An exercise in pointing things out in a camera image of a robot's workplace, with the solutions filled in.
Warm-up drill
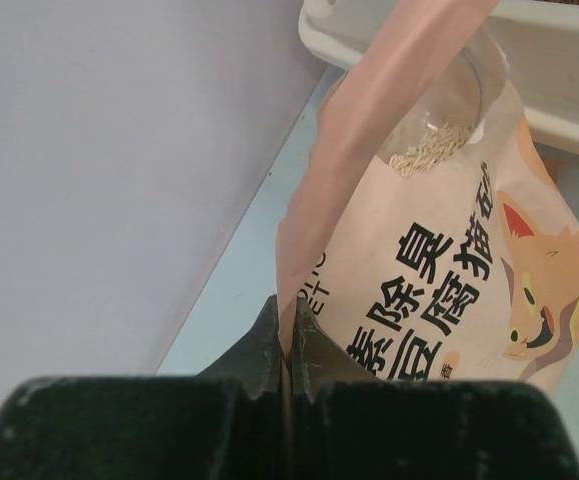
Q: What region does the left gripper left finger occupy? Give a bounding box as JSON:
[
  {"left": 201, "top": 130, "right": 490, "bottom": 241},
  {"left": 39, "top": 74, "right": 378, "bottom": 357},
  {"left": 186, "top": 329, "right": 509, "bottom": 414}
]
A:
[{"left": 0, "top": 298, "right": 286, "bottom": 479}]

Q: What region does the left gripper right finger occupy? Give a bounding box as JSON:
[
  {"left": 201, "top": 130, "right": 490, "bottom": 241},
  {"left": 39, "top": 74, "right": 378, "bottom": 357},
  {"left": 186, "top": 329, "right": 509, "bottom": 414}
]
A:
[{"left": 292, "top": 299, "right": 579, "bottom": 479}]

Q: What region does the pink cat litter bag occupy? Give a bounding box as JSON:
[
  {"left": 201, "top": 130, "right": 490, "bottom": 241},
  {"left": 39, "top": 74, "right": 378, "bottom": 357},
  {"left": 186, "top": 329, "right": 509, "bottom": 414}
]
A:
[{"left": 276, "top": 1, "right": 579, "bottom": 392}]

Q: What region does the cream orange litter box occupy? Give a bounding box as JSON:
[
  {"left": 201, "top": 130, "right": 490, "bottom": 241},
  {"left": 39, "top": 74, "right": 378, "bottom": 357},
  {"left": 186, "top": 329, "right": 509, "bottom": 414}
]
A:
[{"left": 298, "top": 0, "right": 579, "bottom": 155}]

